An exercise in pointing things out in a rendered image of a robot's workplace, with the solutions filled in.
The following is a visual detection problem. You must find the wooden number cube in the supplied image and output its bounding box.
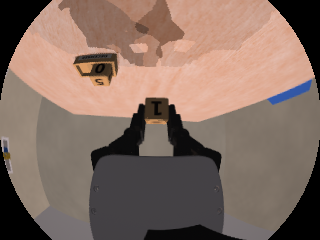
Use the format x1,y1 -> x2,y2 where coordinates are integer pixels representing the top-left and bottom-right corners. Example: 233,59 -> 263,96
144,97 -> 169,124
89,63 -> 113,86

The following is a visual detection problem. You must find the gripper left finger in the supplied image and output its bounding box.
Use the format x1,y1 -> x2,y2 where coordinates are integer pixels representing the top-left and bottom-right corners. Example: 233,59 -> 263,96
91,104 -> 146,171

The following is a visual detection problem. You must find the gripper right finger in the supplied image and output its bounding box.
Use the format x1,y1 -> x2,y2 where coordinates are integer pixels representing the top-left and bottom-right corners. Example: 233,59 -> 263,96
167,104 -> 222,172

